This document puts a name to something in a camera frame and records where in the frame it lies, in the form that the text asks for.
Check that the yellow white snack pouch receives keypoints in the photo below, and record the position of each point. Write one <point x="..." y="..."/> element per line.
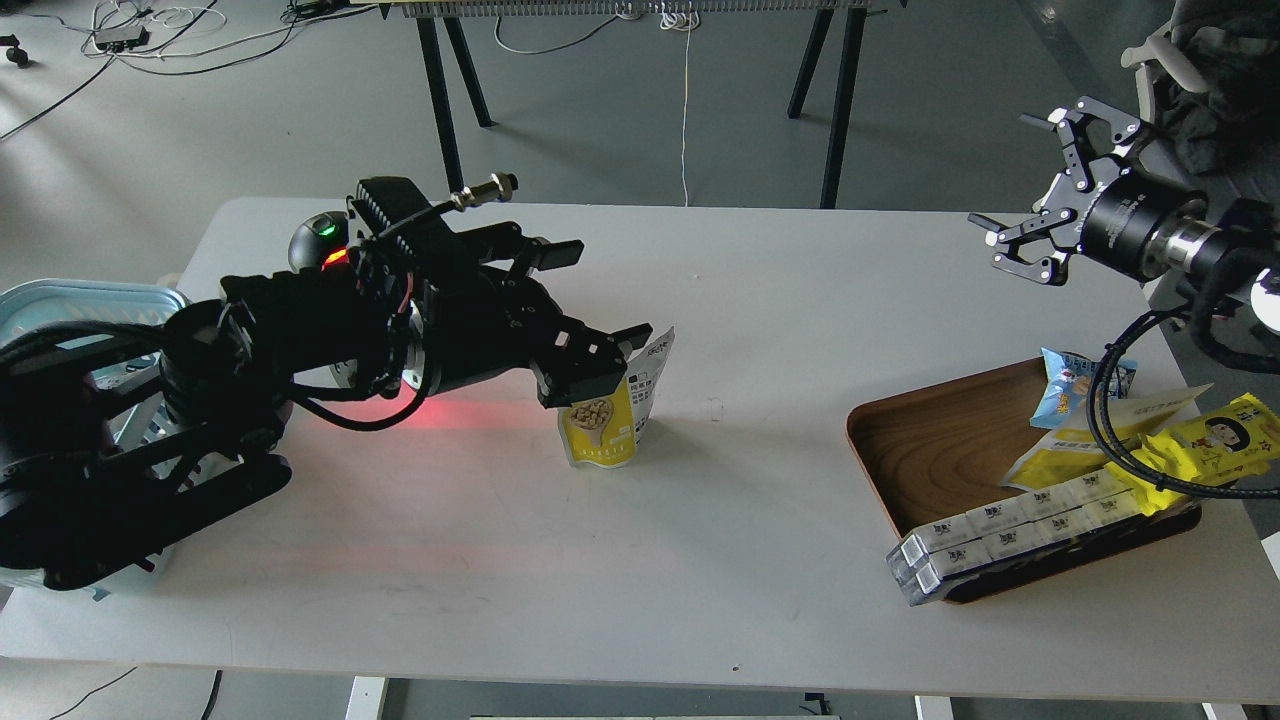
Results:
<point x="1069" y="451"/>
<point x="605" y="431"/>

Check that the blue snack bag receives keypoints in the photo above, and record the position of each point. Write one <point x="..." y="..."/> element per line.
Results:
<point x="1068" y="379"/>

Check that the white snack box row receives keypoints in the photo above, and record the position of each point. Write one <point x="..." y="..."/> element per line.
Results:
<point x="927" y="586"/>
<point x="1010" y="528"/>

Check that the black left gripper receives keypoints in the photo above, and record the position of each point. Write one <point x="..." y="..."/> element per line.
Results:
<point x="460" y="307"/>

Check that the brown wooden tray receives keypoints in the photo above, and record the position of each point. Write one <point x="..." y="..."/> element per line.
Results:
<point x="941" y="450"/>

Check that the yellow white flat snack pouch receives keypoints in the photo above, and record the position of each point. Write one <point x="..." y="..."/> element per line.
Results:
<point x="1069" y="451"/>

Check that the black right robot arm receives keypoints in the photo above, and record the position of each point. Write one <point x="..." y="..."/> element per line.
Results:
<point x="1231" y="267"/>

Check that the yellow cartoon snack bag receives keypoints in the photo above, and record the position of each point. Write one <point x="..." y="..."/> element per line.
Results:
<point x="1218" y="448"/>

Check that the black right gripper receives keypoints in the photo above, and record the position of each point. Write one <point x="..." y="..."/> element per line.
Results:
<point x="1125" y="235"/>

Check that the white snack box lower row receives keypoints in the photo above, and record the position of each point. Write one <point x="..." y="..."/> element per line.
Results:
<point x="927" y="586"/>

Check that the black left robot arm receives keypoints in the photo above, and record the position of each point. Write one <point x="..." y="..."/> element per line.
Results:
<point x="231" y="371"/>

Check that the white snack box upper row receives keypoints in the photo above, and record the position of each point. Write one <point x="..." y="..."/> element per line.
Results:
<point x="1010" y="528"/>

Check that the black barcode scanner red window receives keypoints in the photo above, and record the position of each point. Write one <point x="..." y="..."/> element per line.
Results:
<point x="316" y="239"/>

